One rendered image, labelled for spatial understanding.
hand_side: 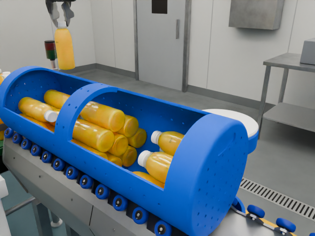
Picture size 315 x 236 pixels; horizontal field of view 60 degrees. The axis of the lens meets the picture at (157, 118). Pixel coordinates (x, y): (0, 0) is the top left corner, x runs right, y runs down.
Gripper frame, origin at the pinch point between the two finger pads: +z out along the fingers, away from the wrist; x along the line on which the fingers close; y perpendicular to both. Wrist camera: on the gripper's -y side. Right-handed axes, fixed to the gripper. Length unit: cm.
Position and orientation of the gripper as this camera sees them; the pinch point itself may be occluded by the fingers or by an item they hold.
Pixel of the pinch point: (61, 23)
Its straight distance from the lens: 122.4
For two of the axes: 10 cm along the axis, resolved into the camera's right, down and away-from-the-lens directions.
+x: 6.9, -3.0, 6.6
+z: -0.3, 9.0, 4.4
